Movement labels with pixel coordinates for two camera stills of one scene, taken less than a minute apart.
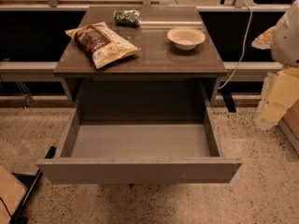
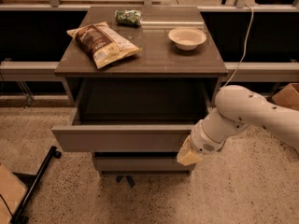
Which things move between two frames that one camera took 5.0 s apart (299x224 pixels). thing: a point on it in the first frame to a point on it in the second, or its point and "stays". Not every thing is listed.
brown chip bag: x=102 y=44 stays
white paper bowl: x=186 y=37 stays
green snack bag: x=127 y=18 stays
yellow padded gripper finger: x=279 y=91 to x=199 y=140
